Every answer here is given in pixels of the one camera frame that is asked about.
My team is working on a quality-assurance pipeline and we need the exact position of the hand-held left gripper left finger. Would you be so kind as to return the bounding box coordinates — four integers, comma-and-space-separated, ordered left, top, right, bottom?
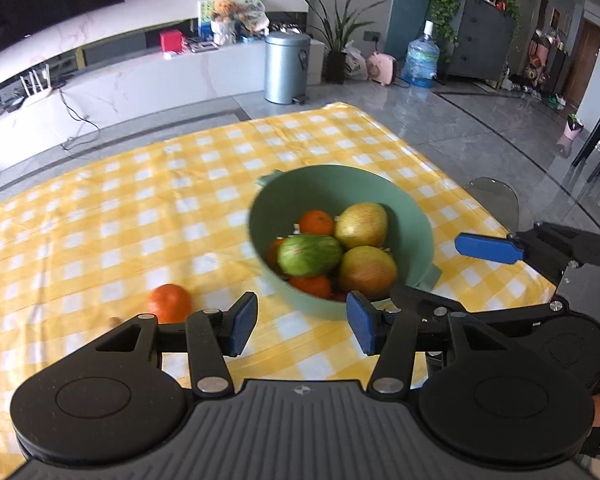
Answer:
95, 291, 259, 399

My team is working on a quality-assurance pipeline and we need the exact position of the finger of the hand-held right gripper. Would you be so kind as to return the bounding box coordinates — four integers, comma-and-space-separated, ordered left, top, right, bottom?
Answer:
455, 222, 582, 284
391, 285, 567, 329

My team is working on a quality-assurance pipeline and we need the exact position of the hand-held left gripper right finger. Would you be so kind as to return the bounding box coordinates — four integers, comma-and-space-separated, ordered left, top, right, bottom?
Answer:
346, 290, 512, 396

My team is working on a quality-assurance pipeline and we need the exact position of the green plastic bowl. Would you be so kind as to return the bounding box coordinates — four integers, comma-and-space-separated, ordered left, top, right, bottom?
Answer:
247, 164, 443, 322

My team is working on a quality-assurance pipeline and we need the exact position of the red yellow apple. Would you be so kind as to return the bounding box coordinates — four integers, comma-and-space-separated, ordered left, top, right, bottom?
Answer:
338, 246, 398, 301

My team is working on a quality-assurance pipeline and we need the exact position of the green round fruit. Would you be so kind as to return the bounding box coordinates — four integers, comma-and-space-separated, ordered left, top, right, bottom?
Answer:
277, 233, 344, 277

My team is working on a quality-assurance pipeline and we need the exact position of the small pink plant pot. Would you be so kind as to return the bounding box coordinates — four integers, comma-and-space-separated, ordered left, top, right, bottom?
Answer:
562, 114, 585, 141

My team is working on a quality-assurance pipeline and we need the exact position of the row of shoes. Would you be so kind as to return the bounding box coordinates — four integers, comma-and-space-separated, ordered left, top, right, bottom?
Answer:
505, 77, 567, 111

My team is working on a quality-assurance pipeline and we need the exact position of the yellow checkered tablecloth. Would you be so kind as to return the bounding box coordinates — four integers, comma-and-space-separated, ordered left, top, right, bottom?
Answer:
0, 101, 558, 461

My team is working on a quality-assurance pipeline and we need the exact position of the blue water jug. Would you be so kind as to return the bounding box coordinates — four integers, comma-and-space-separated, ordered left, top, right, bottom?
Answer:
402, 20, 441, 88

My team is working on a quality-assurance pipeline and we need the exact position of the hallway bouquet clutter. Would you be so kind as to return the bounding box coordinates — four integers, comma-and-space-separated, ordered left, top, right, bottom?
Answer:
525, 27, 568, 93

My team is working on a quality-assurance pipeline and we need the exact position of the dark grey dresser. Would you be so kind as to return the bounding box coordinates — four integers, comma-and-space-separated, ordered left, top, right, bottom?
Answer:
447, 0, 520, 81

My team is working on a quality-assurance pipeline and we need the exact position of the pink pig-shaped heater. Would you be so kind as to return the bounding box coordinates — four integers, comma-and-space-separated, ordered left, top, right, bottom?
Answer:
366, 51, 401, 83

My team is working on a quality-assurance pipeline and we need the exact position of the brown wooden door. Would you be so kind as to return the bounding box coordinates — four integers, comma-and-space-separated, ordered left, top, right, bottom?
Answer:
562, 17, 600, 108

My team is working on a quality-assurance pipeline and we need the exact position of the white plastic bag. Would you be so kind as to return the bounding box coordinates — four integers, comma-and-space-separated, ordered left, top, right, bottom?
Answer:
342, 40, 370, 81

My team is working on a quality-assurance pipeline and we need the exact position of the tall-leaved potted plant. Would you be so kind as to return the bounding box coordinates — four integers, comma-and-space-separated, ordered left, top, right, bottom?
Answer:
297, 0, 386, 85

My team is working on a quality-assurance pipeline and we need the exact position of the white marble television cabinet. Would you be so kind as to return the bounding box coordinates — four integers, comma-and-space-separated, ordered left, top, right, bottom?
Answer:
0, 35, 326, 186

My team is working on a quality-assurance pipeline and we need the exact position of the grey metal trash can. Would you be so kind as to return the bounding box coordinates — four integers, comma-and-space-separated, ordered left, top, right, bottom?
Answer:
264, 31, 312, 106

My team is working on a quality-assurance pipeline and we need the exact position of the red box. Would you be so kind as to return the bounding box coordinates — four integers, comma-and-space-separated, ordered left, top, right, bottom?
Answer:
159, 30, 186, 55

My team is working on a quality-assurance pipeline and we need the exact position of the plush toy bouquet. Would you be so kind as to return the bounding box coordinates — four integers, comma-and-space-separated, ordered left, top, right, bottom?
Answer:
197, 0, 271, 46

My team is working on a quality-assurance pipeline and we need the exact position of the white router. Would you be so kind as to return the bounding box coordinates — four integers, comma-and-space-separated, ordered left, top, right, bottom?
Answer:
20, 62, 56, 98

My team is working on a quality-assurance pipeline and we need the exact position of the black cable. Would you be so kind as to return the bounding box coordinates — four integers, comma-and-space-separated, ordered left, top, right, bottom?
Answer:
55, 87, 103, 151

